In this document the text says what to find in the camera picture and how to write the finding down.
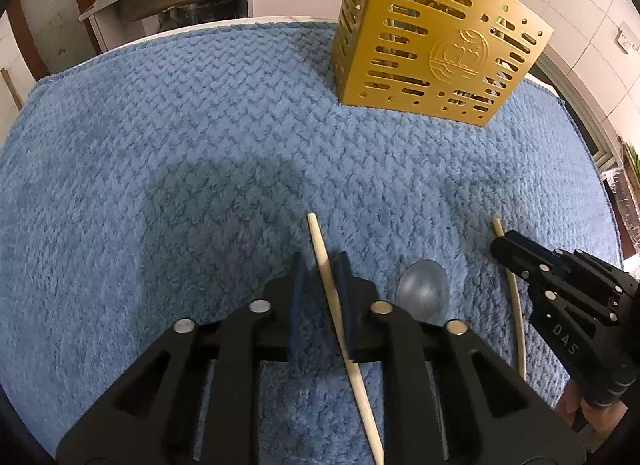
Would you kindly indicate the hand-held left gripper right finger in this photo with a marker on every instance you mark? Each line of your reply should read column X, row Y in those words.
column 345, row 315

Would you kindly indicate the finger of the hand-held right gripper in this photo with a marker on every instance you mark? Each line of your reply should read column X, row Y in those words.
column 520, row 265
column 590, row 280

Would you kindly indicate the clear plastic bag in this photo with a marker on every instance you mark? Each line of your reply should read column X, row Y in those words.
column 625, row 195

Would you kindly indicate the white wall socket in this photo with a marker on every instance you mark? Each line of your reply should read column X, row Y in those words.
column 628, row 37

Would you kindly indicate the person's right hand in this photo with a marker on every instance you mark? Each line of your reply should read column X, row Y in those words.
column 567, row 405

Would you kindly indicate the blue fleece blanket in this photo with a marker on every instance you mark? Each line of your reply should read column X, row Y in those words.
column 150, row 145

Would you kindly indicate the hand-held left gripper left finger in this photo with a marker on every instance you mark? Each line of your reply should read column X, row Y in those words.
column 297, row 315

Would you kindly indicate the beige wooden chopstick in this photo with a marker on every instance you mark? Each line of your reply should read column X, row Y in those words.
column 325, row 265
column 519, row 325

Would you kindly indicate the wooden stick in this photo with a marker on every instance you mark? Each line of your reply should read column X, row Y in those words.
column 11, row 90

